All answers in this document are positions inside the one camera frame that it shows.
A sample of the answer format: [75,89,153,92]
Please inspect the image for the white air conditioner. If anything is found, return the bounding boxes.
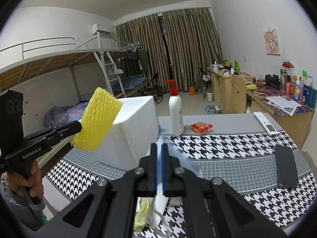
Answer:
[91,23,113,36]

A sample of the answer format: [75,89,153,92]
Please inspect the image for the white remote control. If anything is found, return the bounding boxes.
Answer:
[253,112,278,136]

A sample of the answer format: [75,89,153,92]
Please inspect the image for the green tissue packet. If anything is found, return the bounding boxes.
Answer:
[133,197,153,232]

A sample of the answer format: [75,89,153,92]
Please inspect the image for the red snack packet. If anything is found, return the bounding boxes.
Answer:
[190,121,213,134]

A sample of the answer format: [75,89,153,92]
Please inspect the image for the white styrofoam box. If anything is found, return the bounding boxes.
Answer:
[95,96,159,171]

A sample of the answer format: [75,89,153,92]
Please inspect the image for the white metal bunk bed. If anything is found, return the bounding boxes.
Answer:
[1,31,148,101]

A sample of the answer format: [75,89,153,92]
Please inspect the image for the yellow foam fruit net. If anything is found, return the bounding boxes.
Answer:
[70,87,123,151]

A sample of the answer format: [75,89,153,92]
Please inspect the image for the white pump lotion bottle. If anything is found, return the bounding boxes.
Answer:
[163,80,184,136]

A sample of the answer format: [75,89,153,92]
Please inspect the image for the wooden smiley chair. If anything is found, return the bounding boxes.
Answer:
[232,75,247,113]

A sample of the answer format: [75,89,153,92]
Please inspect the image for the cartoon girl wall poster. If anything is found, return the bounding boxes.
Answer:
[263,29,281,55]

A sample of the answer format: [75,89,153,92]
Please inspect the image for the blue gift bag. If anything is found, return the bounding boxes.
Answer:
[307,86,317,108]

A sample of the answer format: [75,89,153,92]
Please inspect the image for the blue waste basket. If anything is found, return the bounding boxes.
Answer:
[205,104,222,115]

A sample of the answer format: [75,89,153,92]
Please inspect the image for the wooden desk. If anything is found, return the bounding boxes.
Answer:
[208,68,314,148]

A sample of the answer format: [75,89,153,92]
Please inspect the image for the person's left hand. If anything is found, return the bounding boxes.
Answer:
[4,160,44,198]

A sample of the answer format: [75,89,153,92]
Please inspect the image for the black folding chair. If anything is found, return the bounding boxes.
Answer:
[149,73,163,104]

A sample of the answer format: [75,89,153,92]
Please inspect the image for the blue plaid quilt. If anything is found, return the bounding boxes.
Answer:
[43,101,89,127]

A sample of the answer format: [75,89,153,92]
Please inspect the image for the white paper tissue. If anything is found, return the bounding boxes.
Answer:
[150,135,184,229]

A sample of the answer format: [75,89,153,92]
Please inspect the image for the printed paper sheet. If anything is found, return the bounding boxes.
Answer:
[266,96,301,116]

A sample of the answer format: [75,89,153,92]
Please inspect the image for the blue surgical face mask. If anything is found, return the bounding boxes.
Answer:
[168,143,201,177]

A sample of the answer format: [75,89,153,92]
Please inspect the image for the orange box on floor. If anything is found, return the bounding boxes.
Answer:
[189,86,196,96]

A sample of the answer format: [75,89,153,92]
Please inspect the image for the brown curtains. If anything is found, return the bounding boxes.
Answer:
[116,8,223,91]

